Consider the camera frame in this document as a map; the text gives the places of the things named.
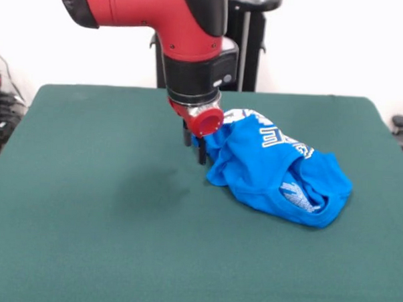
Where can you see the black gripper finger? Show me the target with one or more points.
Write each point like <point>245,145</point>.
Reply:
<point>202,151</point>
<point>186,133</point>

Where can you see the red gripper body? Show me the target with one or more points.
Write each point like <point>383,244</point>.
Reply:
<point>206,121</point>

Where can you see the blue printed T-shirt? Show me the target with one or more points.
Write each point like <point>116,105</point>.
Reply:
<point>280,181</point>

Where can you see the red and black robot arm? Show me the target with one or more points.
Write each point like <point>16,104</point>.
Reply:
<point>180,33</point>

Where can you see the dark green table cloth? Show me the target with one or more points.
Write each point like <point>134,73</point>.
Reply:
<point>84,236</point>

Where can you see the black office chair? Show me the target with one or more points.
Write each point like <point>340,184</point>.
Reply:
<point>401,121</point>

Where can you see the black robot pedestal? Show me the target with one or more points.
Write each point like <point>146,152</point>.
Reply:
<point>249,42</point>

